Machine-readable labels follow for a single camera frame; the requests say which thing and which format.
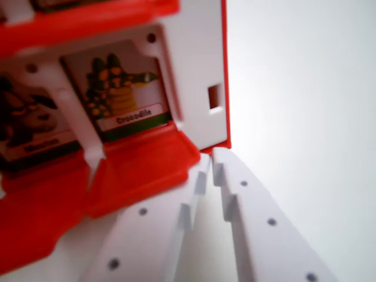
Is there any red flap of crocodile card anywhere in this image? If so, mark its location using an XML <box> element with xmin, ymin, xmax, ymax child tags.
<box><xmin>84</xmin><ymin>121</ymin><xmax>202</xmax><ymax>220</ymax></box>

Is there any crocodile picture card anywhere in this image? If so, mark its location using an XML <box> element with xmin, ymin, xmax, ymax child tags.
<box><xmin>59</xmin><ymin>52</ymin><xmax>173</xmax><ymax>144</ymax></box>

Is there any dark animal picture card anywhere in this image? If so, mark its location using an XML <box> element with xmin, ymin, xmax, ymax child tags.
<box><xmin>0</xmin><ymin>73</ymin><xmax>82</xmax><ymax>174</ymax></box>

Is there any red board flap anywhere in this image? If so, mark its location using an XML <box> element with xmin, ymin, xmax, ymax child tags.
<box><xmin>0</xmin><ymin>163</ymin><xmax>102</xmax><ymax>263</ymax></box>

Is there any red and white game board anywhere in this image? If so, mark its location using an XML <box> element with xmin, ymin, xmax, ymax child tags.
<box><xmin>0</xmin><ymin>0</ymin><xmax>233</xmax><ymax>263</ymax></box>

